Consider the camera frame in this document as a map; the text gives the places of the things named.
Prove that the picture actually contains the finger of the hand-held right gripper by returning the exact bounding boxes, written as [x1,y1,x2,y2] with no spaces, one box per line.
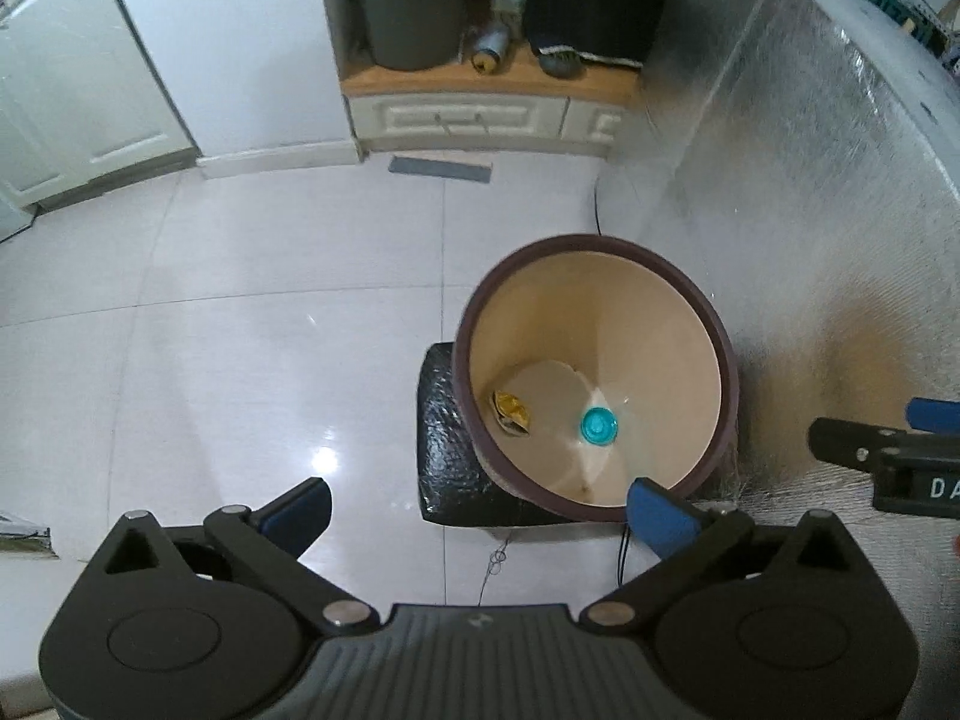
[906,395,960,437]
[808,417,912,475]

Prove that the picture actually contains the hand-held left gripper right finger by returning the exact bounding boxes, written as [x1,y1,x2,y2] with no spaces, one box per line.
[577,476,875,627]

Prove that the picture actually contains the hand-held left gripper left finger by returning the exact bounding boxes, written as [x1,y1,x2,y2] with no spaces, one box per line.
[90,476,376,629]

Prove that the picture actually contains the teal bottle cap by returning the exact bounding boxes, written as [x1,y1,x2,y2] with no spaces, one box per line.
[579,406,620,446]

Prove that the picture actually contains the yellow wrapper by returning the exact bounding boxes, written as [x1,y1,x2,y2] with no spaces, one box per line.
[491,390,532,437]

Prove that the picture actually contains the brown and beige waste bin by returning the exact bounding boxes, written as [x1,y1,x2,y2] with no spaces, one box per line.
[451,234,741,524]

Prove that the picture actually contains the silver table cover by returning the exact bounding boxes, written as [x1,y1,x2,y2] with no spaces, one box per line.
[600,0,960,526]

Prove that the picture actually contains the grey floor strip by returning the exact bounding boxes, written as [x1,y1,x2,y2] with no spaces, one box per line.
[388,155,494,182]

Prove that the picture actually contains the narrow white drawer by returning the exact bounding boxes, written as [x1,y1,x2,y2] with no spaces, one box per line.
[562,99,627,145]

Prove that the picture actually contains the wide white drawer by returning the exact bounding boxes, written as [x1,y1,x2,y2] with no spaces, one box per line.
[371,96,567,140]

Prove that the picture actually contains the wooden ledge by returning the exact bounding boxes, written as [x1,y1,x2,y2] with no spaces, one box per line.
[339,52,638,107]

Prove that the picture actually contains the dark round bowl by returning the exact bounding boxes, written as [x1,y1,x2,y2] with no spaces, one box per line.
[536,45,586,80]

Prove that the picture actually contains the white kitchen cabinet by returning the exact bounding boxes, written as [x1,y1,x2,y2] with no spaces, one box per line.
[0,0,200,211]

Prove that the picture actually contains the silver spray can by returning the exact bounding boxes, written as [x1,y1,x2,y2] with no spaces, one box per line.
[470,22,515,76]

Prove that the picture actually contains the black cabinet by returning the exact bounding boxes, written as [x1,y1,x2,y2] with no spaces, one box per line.
[523,0,683,70]

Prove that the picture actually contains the grey plastic bucket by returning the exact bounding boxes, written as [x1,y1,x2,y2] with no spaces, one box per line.
[341,0,470,72]

